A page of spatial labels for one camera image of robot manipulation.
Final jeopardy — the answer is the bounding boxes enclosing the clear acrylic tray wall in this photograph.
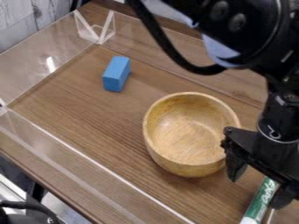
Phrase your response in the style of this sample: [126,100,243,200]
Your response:
[0,15,267,224]

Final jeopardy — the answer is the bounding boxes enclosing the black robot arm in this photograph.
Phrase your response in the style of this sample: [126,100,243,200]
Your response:
[163,0,299,209]

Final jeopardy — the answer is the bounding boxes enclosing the blue rectangular block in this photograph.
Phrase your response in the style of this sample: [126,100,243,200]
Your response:
[103,56,131,92]

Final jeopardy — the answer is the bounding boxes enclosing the black equipment with cable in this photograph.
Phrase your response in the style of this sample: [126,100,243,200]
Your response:
[0,199,67,224]

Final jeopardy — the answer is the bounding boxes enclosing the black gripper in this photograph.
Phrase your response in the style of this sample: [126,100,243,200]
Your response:
[221,127,299,210]

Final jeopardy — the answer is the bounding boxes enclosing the light wooden bowl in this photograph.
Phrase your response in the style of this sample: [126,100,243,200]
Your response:
[143,92,241,178]

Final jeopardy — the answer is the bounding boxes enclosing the green expo marker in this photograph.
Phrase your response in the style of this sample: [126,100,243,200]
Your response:
[239,178,279,224]

